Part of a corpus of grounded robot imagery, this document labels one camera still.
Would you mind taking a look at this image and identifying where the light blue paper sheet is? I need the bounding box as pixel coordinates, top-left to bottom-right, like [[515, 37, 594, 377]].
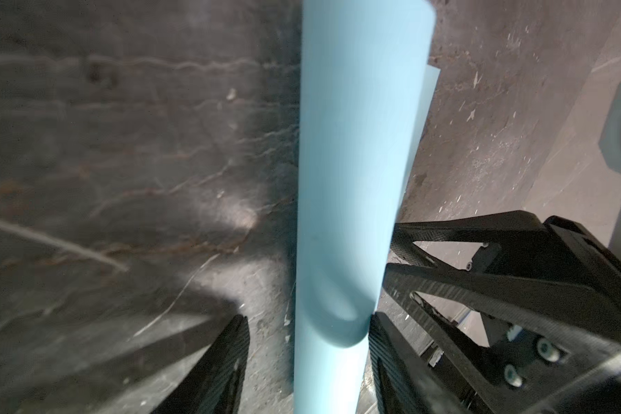
[[293, 1, 436, 413]]

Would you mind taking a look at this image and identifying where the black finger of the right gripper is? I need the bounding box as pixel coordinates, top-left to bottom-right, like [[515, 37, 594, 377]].
[[385, 210, 621, 355]]

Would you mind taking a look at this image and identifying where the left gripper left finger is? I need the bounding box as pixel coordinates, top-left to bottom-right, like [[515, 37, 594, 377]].
[[154, 315, 250, 413]]

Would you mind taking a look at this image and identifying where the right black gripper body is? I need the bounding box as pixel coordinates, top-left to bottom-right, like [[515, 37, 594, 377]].
[[465, 214, 621, 413]]

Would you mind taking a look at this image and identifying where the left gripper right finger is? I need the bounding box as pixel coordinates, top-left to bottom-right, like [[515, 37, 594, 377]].
[[368, 312, 467, 413]]

